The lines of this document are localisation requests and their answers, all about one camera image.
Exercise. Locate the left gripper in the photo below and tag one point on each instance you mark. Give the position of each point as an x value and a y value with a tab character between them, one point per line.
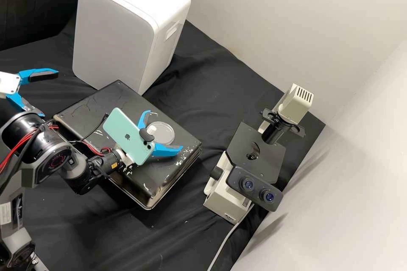
9	83

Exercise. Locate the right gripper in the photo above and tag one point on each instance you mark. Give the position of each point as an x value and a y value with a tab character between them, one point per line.
120	154

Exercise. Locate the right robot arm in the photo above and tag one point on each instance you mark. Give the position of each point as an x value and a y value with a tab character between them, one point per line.
47	152

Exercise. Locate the petri dish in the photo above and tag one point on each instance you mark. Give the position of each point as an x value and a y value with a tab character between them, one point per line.
163	133

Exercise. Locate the black tray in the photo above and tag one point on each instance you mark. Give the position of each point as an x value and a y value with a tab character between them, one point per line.
95	112

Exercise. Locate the cream microscope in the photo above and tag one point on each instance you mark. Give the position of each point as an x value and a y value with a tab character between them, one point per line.
251	160

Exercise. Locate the white box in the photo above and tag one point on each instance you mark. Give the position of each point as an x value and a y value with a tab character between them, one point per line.
124	29

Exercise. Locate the right wrist camera phone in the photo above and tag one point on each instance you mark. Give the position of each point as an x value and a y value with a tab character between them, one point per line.
127	137

